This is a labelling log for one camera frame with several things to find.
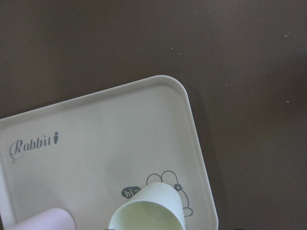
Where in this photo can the cream rabbit tray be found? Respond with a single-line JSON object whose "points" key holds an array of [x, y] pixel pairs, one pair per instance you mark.
{"points": [[91, 154]]}

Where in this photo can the pink cup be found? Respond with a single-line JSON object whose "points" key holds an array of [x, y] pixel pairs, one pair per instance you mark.
{"points": [[51, 219]]}

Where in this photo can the pale yellow cup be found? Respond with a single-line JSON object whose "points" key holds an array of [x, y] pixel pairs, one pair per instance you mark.
{"points": [[157, 206]]}

